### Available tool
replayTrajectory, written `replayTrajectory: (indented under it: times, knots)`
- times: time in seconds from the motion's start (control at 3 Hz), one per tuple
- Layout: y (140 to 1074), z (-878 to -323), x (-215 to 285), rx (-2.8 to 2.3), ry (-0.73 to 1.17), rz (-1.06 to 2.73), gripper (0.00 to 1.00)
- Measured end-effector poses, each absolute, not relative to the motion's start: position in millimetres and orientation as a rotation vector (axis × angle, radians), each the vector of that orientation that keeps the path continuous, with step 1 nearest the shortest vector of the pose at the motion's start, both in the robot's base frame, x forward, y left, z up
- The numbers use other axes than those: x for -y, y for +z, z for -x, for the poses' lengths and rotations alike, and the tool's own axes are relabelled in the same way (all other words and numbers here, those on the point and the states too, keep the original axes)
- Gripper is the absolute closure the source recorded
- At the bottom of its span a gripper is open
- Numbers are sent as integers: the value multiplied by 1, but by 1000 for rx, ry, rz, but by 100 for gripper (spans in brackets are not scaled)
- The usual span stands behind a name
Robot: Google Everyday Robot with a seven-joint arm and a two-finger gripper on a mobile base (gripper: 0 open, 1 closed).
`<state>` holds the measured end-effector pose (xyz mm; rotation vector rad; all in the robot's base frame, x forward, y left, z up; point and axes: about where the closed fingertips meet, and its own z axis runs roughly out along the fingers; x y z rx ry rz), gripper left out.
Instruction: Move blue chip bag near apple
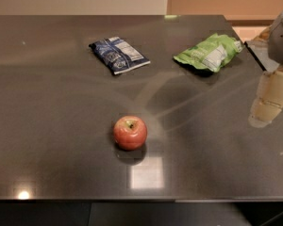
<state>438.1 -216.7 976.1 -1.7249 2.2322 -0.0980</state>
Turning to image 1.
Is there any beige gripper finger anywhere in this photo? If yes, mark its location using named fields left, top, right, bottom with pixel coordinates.
left=248, top=69, right=283, bottom=128

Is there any blue chip bag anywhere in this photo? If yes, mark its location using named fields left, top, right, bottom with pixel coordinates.
left=89, top=37, right=150, bottom=75

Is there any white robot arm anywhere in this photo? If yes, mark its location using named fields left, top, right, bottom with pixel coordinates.
left=248, top=10, right=283, bottom=128

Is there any green chip bag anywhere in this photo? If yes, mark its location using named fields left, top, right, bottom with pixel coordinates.
left=174, top=33, right=243, bottom=73

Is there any red apple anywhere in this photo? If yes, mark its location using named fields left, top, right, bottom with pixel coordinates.
left=113, top=116, right=147, bottom=151

